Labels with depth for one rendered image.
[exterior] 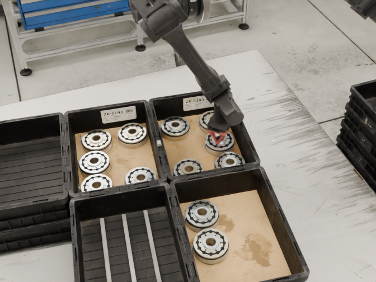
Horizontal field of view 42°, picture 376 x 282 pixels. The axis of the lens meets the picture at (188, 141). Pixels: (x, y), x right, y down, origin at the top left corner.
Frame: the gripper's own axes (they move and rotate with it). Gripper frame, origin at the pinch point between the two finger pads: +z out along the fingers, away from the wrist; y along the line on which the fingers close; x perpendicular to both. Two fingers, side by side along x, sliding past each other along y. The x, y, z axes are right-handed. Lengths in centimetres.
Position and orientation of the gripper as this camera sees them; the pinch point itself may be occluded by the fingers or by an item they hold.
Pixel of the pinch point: (220, 137)
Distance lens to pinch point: 172.7
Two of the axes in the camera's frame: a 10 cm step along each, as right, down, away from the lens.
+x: -9.1, -3.1, 2.8
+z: -0.1, 7.0, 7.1
